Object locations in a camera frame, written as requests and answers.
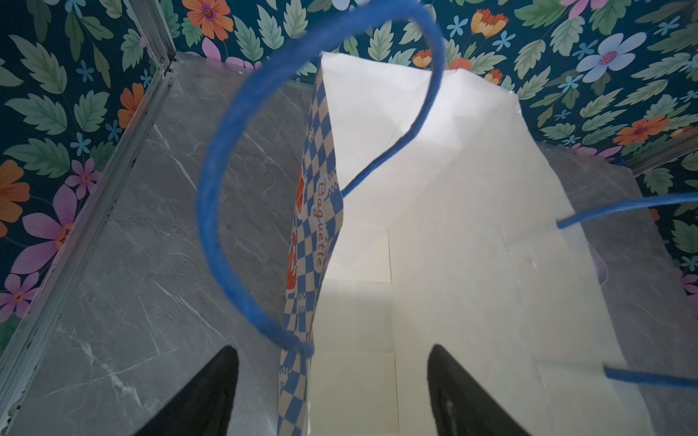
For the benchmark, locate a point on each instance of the blue checkered paper bag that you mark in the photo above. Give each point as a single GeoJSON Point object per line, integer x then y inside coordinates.
{"type": "Point", "coordinates": [426, 214]}

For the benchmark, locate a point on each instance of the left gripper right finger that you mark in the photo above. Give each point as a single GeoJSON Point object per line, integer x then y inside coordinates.
{"type": "Point", "coordinates": [460, 405]}

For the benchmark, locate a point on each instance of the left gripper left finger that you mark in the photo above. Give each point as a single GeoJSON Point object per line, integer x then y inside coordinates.
{"type": "Point", "coordinates": [204, 406]}

